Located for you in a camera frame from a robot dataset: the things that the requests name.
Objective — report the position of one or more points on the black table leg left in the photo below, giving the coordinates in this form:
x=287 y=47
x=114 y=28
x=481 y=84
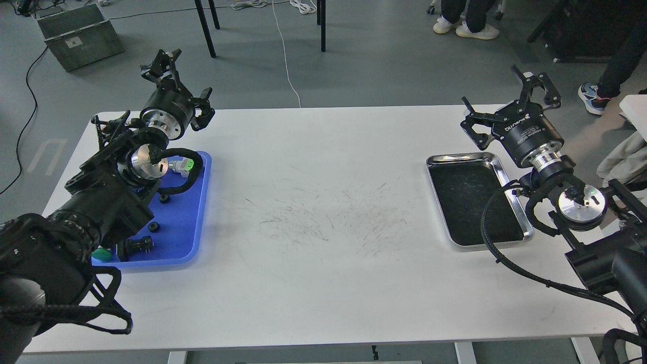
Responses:
x=204 y=25

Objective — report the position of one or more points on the black equipment case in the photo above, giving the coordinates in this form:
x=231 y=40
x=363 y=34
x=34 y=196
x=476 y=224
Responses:
x=587 y=31

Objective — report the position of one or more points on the grey green connector switch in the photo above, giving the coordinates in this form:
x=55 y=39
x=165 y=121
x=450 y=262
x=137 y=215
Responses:
x=182 y=166

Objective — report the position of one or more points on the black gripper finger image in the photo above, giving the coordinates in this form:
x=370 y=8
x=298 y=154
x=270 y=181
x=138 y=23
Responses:
x=162 y=70
x=203 y=111

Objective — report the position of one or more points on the silver metal tray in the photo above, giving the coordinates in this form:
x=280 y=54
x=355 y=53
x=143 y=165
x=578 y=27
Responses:
x=463 y=184

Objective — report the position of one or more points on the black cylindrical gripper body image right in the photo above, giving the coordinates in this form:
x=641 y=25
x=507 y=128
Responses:
x=525 y=135

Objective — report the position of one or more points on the white sneaker left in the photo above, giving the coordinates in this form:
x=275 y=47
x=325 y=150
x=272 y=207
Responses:
x=442 y=26

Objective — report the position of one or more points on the blue plastic tray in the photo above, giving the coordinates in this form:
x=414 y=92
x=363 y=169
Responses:
x=181 y=221

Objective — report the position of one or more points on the beige cloth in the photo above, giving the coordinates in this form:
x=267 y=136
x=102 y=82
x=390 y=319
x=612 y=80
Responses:
x=626 y=162

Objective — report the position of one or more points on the black table leg right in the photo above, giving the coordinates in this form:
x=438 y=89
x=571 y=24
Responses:
x=321 y=15

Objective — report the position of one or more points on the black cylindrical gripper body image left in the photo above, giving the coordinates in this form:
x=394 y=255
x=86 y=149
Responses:
x=169 y=110

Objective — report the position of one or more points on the green push button switch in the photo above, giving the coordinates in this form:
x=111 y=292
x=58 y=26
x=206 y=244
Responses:
x=102 y=254

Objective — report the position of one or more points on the blue sneaker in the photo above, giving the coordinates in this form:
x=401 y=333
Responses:
x=593 y=103

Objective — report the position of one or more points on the black table leg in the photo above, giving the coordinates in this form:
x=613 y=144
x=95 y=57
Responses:
x=204 y=25
x=321 y=15

